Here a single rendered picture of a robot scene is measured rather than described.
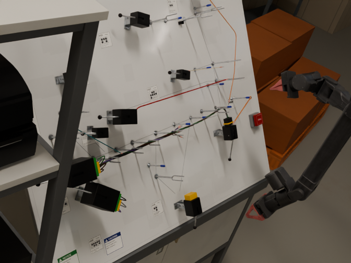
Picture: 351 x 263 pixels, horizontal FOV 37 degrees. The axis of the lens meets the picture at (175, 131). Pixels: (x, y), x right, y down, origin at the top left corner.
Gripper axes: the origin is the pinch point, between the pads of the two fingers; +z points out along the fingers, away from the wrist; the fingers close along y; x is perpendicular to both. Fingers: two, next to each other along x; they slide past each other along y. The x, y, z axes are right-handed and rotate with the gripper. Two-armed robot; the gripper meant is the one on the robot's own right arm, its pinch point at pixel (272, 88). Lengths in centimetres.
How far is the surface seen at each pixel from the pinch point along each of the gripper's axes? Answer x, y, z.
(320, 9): 440, -166, 191
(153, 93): -40.1, -0.6, 24.9
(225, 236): 31, 62, 56
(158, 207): -38, 41, 30
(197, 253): 11, 67, 57
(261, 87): 165, -32, 113
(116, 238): -58, 49, 32
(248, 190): 15, 39, 27
